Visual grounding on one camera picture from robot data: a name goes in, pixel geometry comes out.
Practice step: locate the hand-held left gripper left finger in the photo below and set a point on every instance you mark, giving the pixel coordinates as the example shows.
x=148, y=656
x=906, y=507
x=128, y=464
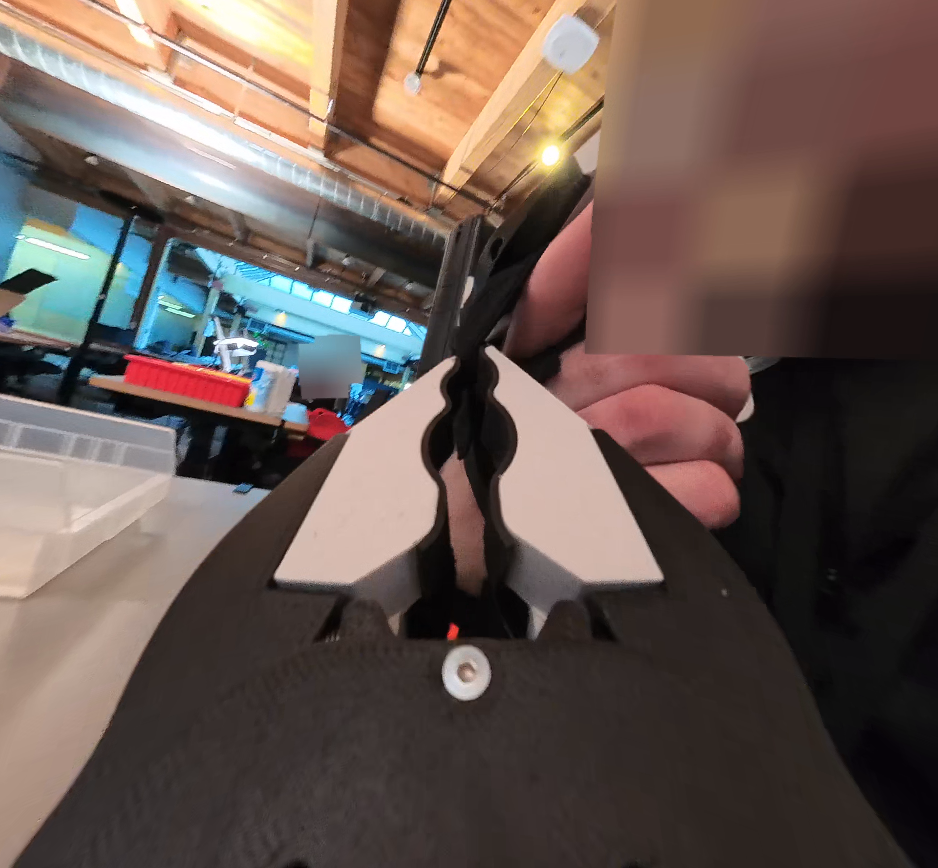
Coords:
x=366, y=494

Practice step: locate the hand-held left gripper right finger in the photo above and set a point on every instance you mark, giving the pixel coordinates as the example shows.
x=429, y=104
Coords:
x=575, y=509

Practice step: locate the person's right hand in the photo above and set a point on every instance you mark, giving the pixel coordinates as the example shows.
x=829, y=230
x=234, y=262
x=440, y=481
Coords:
x=659, y=428

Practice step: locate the glowing ceiling lamp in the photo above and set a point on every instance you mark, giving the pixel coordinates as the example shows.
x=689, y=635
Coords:
x=549, y=154

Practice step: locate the white wipes container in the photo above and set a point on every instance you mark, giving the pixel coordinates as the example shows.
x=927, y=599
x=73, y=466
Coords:
x=272, y=388

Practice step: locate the wooden work table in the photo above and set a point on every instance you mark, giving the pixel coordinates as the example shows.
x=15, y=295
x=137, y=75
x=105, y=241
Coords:
x=183, y=408

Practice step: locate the red plastic bin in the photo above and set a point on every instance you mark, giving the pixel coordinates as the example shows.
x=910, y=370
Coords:
x=183, y=381

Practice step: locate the white ceiling device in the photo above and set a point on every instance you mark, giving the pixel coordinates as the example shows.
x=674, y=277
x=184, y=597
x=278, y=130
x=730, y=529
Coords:
x=569, y=44

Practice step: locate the black ceiling light track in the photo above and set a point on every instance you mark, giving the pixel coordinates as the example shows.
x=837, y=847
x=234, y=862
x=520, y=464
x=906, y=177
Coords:
x=443, y=3

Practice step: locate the person's dark clothing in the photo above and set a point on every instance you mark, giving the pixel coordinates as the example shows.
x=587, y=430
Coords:
x=843, y=589

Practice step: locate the clear plastic storage bin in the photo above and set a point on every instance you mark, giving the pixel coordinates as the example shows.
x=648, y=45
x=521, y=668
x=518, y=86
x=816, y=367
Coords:
x=66, y=494

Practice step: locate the black support pole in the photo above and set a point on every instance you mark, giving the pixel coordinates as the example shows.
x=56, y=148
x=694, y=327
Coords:
x=95, y=311

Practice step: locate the silver ventilation duct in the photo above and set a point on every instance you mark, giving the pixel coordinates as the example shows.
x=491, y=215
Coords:
x=220, y=150

